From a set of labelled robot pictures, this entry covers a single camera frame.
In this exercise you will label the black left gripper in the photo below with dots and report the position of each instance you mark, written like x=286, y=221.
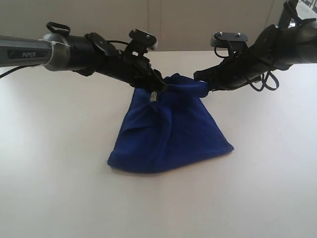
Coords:
x=133, y=70

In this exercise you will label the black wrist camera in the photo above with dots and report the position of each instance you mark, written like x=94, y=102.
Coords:
x=223, y=39
x=144, y=38

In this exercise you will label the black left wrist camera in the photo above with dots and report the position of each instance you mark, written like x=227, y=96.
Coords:
x=144, y=38

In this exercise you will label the dark window frame post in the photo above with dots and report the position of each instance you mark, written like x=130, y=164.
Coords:
x=289, y=11

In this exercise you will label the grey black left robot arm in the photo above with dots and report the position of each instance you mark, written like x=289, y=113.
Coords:
x=83, y=55

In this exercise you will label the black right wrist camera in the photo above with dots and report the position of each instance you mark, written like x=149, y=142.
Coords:
x=223, y=39

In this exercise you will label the blue microfibre towel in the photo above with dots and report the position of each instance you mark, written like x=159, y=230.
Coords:
x=167, y=130

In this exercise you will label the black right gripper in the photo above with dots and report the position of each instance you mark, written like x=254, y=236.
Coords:
x=232, y=73

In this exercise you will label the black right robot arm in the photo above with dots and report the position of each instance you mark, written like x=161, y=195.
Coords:
x=274, y=49

